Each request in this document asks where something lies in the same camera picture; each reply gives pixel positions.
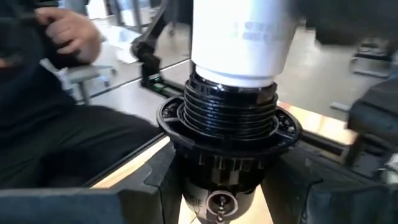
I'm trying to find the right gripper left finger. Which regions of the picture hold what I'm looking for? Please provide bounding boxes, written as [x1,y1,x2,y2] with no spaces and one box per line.
[0,142,185,224]

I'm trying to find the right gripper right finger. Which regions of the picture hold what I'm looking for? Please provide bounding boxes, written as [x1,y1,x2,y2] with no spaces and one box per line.
[260,146,398,224]

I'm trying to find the wooden base table lamp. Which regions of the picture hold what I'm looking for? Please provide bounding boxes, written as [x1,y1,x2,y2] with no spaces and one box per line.
[155,70,303,224]

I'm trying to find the white LED lightbulb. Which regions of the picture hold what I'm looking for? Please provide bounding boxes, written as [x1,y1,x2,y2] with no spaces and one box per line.
[190,0,300,89]

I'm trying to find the person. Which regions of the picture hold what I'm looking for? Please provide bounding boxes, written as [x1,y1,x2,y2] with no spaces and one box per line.
[0,0,163,190]

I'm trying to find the grey chair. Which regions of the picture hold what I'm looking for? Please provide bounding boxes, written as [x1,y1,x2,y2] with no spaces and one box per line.
[40,58,118,105]

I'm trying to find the black stand with green lights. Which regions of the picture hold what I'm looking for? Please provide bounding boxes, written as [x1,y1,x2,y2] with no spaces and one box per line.
[130,0,185,98]

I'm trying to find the person's hand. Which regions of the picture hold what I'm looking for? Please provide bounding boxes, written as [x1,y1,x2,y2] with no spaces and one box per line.
[34,6,102,65]

